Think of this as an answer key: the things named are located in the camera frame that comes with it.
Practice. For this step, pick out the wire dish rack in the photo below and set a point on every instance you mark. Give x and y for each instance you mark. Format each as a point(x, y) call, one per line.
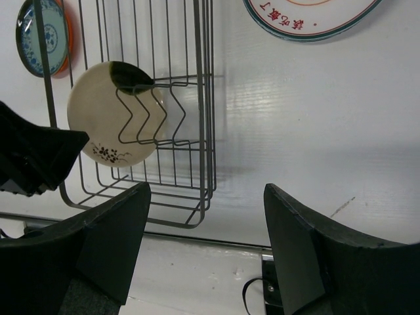
point(172, 41)

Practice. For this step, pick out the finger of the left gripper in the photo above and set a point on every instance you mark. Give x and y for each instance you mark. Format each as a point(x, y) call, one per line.
point(35, 159)

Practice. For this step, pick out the green patterned plate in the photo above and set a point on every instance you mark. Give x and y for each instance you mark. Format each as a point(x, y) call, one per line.
point(57, 34)

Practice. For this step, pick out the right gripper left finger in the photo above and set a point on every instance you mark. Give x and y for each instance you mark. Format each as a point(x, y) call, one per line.
point(81, 265)

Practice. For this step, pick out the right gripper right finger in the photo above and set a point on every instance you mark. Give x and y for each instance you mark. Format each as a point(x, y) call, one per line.
point(325, 267)

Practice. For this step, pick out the white plate orange sunburst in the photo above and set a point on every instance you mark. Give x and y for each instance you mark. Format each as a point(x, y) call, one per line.
point(308, 21)

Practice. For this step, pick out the cream plate floral print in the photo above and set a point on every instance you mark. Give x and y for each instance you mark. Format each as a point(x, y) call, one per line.
point(121, 109)

